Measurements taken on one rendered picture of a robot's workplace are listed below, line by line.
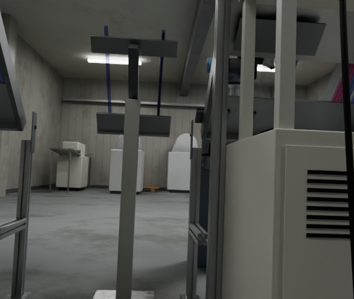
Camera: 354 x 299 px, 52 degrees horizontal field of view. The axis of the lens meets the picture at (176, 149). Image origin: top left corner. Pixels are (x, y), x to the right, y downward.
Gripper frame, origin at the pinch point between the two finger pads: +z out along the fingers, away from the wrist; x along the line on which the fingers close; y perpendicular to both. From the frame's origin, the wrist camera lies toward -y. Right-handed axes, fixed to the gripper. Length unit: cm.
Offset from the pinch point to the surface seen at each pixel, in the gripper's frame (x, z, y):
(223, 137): -22, 48, -7
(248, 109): -18, 56, 5
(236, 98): -8.9, 3.6, -12.1
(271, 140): -21, 83, 10
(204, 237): -23, 46, -48
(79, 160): -201, -590, -409
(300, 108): 18.9, 2.9, -14.9
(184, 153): 49, -672, -424
